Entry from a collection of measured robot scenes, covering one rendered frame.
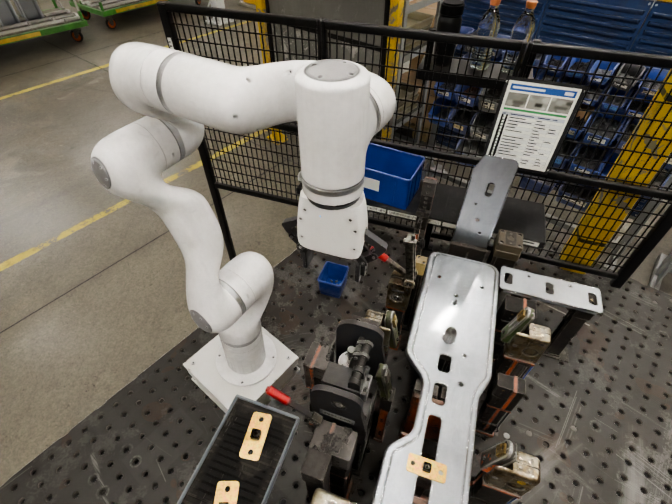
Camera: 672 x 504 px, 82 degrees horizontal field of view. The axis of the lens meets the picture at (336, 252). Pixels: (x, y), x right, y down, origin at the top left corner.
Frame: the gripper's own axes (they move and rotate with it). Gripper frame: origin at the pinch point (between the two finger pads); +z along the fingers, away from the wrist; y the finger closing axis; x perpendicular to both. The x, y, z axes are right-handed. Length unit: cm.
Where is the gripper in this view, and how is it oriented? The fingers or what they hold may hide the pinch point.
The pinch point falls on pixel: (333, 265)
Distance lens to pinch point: 64.9
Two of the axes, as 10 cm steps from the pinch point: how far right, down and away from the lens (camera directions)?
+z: 0.0, 7.0, 7.2
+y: 9.4, 2.4, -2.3
